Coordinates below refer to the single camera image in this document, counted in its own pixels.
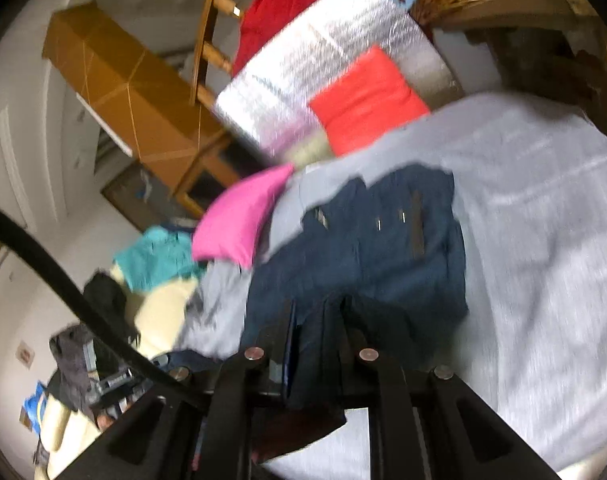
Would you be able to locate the navy blue zip jacket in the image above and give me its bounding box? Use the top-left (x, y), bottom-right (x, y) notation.
top-left (172, 161), bottom-right (469, 463)

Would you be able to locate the cream leather sofa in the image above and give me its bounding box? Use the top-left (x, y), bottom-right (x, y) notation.
top-left (34, 264), bottom-right (198, 479)

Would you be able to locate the dark grey puffer jacket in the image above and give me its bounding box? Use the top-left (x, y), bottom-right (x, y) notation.
top-left (46, 324), bottom-right (94, 418)

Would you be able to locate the black garment on sofa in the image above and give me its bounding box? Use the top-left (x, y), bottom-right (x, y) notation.
top-left (83, 271), bottom-right (140, 344)

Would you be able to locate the teal garment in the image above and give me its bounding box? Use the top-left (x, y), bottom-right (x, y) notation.
top-left (114, 226), bottom-right (204, 292)

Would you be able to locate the pink pillow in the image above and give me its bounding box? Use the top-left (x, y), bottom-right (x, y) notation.
top-left (192, 164), bottom-right (294, 269)

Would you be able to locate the grey bed sheet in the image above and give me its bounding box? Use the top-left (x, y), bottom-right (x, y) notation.
top-left (177, 91), bottom-right (607, 480)

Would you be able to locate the red-orange pillow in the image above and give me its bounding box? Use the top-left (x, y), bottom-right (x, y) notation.
top-left (309, 46), bottom-right (430, 156)

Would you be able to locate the silver foil insulation panel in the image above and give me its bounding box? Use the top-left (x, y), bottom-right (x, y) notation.
top-left (213, 0), bottom-right (464, 168)

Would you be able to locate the wooden stair railing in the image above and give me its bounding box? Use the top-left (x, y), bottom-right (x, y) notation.
top-left (190, 0), bottom-right (245, 110)

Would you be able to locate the wooden side table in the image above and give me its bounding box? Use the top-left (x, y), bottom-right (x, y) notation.
top-left (433, 0), bottom-right (607, 135)

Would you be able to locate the black cable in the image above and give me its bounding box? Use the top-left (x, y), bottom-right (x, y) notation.
top-left (0, 201), bottom-right (205, 406)

